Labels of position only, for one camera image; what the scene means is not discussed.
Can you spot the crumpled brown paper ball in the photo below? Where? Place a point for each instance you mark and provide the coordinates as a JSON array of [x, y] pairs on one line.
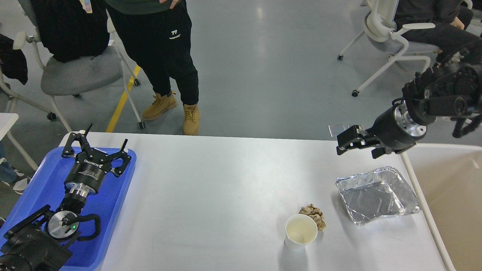
[[315, 214]]

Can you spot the right floor plate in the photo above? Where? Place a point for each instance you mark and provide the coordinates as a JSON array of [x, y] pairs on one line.
[[359, 128]]

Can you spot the blue plastic tray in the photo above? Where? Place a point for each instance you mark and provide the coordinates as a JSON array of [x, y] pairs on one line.
[[47, 187]]

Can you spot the standing person black trousers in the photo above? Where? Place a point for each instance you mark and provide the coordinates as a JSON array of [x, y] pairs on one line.
[[156, 34]]

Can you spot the left floor plate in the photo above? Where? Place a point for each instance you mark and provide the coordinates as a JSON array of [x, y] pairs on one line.
[[335, 130]]

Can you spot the white side table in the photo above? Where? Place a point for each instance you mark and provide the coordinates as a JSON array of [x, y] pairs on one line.
[[7, 120]]

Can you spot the black jacket on chair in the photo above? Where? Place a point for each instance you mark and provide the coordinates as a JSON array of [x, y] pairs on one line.
[[68, 32]]

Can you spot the seated person dark clothes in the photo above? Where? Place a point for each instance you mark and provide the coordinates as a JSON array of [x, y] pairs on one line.
[[449, 34]]

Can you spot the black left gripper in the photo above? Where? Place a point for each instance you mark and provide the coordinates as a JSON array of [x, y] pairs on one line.
[[87, 171]]

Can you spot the white paper cup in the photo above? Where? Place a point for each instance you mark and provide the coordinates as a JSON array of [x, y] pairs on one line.
[[300, 230]]

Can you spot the black garment far left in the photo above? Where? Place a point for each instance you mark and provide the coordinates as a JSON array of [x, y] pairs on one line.
[[13, 62]]

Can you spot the aluminium foil tray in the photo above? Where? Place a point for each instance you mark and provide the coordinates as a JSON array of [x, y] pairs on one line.
[[380, 192]]

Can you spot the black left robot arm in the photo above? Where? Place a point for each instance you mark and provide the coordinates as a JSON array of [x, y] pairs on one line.
[[65, 218]]

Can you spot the white office chair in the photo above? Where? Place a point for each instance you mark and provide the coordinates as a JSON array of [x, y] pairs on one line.
[[379, 26]]

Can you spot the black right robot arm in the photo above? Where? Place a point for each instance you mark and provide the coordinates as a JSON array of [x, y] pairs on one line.
[[452, 89]]

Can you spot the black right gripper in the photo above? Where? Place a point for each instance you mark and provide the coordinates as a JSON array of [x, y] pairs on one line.
[[393, 131]]

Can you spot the grey office chair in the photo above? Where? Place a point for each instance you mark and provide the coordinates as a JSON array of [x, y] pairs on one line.
[[87, 73]]

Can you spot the floor plate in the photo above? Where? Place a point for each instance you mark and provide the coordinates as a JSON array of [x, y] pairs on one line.
[[335, 130], [359, 128]]

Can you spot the beige plastic bin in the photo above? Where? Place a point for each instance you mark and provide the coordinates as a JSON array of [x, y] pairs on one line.
[[450, 177]]

